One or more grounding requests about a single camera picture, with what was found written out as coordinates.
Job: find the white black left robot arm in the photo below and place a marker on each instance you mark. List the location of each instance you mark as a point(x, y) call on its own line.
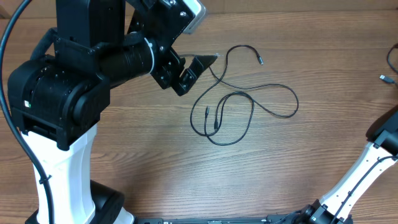
point(53, 101)

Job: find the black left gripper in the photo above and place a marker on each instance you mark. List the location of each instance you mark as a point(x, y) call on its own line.
point(166, 76)

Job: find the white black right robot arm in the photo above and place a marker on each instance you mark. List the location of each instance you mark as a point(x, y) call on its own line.
point(378, 155)

